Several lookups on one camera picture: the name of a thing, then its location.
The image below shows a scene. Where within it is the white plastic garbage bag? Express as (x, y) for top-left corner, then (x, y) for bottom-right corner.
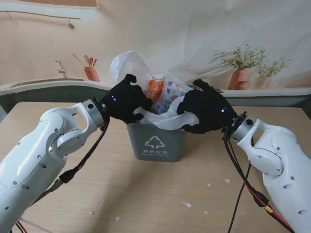
(110, 50), (200, 132)

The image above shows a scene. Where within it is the black red arm cable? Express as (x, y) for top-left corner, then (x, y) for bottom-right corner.
(222, 128), (294, 233)
(9, 118), (111, 233)

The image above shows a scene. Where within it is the black red left arm cable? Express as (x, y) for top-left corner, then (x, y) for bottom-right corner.
(9, 118), (111, 233)

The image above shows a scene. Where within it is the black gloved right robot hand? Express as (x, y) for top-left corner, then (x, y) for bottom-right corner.
(176, 79), (239, 135)

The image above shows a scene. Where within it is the black red right arm cable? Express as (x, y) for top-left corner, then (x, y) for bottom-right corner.
(222, 128), (294, 233)

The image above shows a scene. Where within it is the printed kitchen backdrop cloth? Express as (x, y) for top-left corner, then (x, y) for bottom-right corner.
(0, 0), (311, 107)

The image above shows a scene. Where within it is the grey plastic waste bin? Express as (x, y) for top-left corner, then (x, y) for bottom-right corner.
(126, 121), (187, 163)

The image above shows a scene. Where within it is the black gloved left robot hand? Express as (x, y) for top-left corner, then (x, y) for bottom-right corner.
(100, 73), (154, 124)

